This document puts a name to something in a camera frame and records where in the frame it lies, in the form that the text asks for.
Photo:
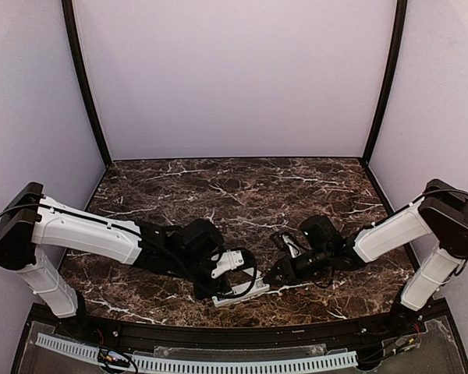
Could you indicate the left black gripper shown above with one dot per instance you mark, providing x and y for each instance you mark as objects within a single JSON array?
[{"x": 209, "y": 288}]

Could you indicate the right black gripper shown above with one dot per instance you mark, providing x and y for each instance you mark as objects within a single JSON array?
[{"x": 287, "y": 269}]

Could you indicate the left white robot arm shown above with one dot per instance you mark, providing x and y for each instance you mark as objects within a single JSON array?
[{"x": 32, "y": 220}]

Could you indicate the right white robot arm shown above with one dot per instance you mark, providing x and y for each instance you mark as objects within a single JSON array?
[{"x": 440, "y": 211}]

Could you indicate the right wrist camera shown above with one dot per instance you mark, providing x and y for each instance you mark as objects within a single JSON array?
[{"x": 285, "y": 242}]

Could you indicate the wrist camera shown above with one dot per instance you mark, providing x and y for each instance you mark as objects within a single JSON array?
[
  {"x": 285, "y": 242},
  {"x": 228, "y": 261}
]

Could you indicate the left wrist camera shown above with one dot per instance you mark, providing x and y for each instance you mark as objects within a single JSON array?
[{"x": 228, "y": 261}]

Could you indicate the black front table rail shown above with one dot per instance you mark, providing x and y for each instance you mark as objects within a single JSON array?
[{"x": 361, "y": 333}]

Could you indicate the white slotted cable duct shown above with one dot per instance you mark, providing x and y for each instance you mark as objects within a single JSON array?
[{"x": 148, "y": 364}]

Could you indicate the left black frame post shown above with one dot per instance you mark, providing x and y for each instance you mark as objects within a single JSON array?
[{"x": 83, "y": 81}]

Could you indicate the black frame post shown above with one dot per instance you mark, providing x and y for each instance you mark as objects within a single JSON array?
[
  {"x": 388, "y": 78},
  {"x": 83, "y": 81}
]

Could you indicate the right black frame post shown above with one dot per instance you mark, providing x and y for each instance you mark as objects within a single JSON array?
[{"x": 388, "y": 78}]

